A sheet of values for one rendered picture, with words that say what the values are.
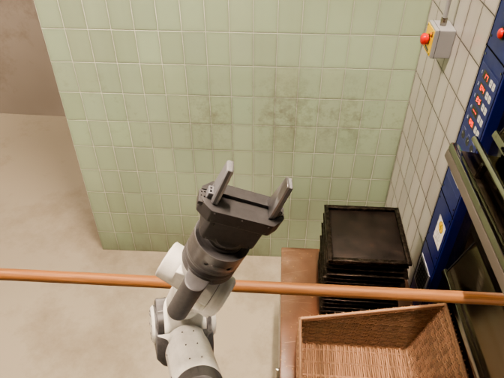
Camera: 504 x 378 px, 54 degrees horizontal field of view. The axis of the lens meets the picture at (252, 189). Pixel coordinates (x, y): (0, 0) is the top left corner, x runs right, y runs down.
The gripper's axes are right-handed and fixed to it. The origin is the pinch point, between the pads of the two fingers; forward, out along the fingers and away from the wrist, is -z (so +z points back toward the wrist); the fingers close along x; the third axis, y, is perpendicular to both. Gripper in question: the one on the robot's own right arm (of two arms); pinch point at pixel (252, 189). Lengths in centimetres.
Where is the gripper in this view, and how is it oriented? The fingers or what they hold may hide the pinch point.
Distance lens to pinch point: 65.3
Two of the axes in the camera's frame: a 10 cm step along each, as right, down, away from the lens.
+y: -0.1, -7.3, 6.9
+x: -9.2, -2.6, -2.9
